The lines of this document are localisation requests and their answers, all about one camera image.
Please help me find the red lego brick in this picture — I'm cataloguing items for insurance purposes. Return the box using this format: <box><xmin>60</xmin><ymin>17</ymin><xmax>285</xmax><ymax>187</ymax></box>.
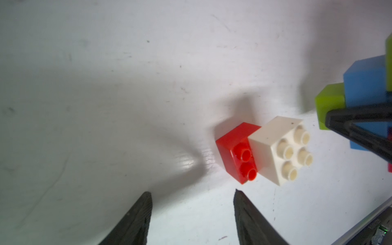
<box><xmin>388</xmin><ymin>127</ymin><xmax>392</xmax><ymax>173</ymax></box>
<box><xmin>216</xmin><ymin>122</ymin><xmax>261</xmax><ymax>184</ymax></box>

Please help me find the blue long lego brick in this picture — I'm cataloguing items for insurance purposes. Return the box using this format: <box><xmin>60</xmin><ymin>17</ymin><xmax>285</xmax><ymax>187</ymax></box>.
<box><xmin>342</xmin><ymin>55</ymin><xmax>392</xmax><ymax>151</ymax></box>

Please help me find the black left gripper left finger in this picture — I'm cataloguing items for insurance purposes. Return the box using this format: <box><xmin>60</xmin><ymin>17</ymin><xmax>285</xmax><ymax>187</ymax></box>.
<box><xmin>100</xmin><ymin>192</ymin><xmax>153</xmax><ymax>245</ymax></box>

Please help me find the lime green lego brick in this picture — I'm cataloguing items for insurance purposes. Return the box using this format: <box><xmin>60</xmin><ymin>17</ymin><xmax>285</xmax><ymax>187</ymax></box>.
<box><xmin>315</xmin><ymin>83</ymin><xmax>346</xmax><ymax>130</ymax></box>
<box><xmin>385</xmin><ymin>34</ymin><xmax>392</xmax><ymax>92</ymax></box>

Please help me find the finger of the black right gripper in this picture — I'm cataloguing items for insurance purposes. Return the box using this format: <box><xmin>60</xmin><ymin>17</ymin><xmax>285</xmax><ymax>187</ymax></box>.
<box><xmin>325</xmin><ymin>104</ymin><xmax>392</xmax><ymax>162</ymax></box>

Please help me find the white lego brick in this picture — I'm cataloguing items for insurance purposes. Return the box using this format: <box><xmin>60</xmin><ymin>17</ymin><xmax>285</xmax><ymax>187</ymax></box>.
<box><xmin>248</xmin><ymin>116</ymin><xmax>313</xmax><ymax>186</ymax></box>

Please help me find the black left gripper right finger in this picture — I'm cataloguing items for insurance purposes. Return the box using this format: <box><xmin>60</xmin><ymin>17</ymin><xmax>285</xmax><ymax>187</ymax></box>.
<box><xmin>233</xmin><ymin>190</ymin><xmax>288</xmax><ymax>245</ymax></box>

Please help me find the aluminium mounting rail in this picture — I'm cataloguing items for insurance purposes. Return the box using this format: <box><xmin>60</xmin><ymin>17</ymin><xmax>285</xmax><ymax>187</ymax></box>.
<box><xmin>332</xmin><ymin>198</ymin><xmax>392</xmax><ymax>245</ymax></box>

